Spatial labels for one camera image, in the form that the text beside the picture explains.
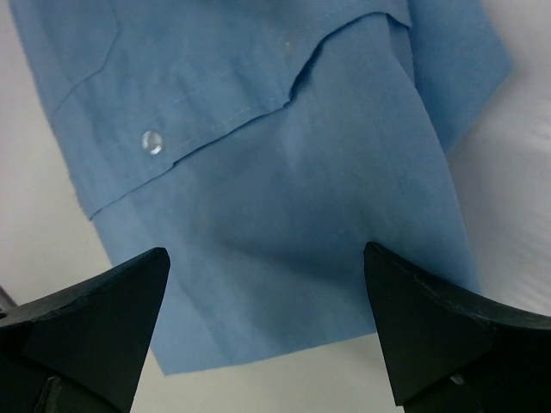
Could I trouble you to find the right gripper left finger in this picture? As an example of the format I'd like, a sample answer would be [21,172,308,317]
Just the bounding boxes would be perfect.
[1,248,170,412]

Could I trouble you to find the light blue long sleeve shirt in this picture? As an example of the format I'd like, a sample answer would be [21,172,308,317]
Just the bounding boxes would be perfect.
[9,1,511,374]

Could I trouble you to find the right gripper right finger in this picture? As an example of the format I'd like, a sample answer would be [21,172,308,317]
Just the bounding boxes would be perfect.
[364,243,550,413]

